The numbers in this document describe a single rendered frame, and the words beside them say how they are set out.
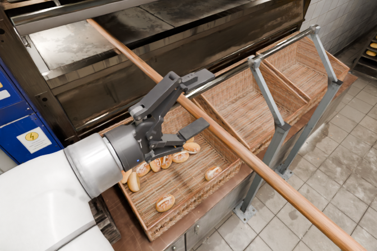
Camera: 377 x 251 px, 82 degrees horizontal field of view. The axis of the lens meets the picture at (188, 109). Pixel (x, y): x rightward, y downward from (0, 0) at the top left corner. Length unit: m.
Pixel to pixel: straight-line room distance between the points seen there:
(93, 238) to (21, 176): 0.12
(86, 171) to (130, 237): 0.81
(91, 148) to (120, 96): 0.71
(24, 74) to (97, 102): 0.29
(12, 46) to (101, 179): 0.60
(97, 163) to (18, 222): 0.10
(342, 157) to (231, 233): 1.23
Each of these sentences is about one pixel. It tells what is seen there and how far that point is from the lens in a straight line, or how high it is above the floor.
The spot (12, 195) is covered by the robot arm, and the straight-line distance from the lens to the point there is 0.35.
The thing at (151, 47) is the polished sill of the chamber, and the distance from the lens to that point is 1.02.
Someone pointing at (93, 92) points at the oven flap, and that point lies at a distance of 1.00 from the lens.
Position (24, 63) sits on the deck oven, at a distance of 0.88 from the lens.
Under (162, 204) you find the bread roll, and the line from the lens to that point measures 1.08.
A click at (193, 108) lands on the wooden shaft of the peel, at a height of 1.21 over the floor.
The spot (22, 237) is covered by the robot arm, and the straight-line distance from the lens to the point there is 0.35.
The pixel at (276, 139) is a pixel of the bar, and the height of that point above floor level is 0.87.
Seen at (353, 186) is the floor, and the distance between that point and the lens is 2.24.
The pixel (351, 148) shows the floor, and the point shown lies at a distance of 2.49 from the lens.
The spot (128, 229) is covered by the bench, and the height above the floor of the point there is 0.58.
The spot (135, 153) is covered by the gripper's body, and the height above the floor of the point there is 1.35.
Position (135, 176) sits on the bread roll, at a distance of 1.15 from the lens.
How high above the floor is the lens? 1.64
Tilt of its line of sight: 45 degrees down
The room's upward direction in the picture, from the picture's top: straight up
